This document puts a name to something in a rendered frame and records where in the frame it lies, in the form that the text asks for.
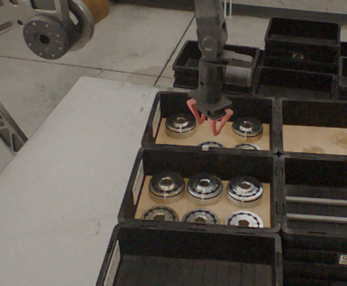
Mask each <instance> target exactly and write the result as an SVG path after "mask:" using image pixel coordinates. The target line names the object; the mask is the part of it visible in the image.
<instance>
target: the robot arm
mask: <svg viewBox="0 0 347 286"><path fill-rule="evenodd" d="M194 7H195V8H196V9H194V14H195V15H196V24H197V30H196V32H197V37H198V45H199V48H200V50H201V51H202V57H201V58H200V70H199V88H198V89H195V90H193V91H189V93H188V98H190V97H191V98H192V99H191V100H188V101H187V105H188V106H189V108H190V110H191V111H192V112H193V113H194V115H195V117H196V119H197V121H198V124H199V125H201V124H203V123H204V121H205V118H206V116H208V121H209V124H210V127H211V130H212V132H213V135H214V136H218V135H219V134H220V131H221V130H222V127H223V126H224V124H226V122H227V121H228V119H229V118H230V117H231V116H232V114H233V111H232V110H231V109H230V108H232V102H231V100H229V99H227V98H226V97H224V96H223V95H222V73H223V68H224V80H226V84H234V85H239V86H248V87H250V84H251V81H252V73H253V62H254V58H252V57H251V56H249V55H244V54H238V53H235V52H233V51H228V50H222V48H223V46H225V44H226V42H227V41H228V27H227V22H226V20H225V16H224V8H223V5H222V3H221V1H220V0H194ZM224 108H226V110H223V109H224ZM197 109H198V110H200V111H201V112H202V117H201V118H200V115H199V113H198V111H197ZM219 119H221V121H220V125H219V127H218V129H217V130H216V123H217V120H219Z"/></svg>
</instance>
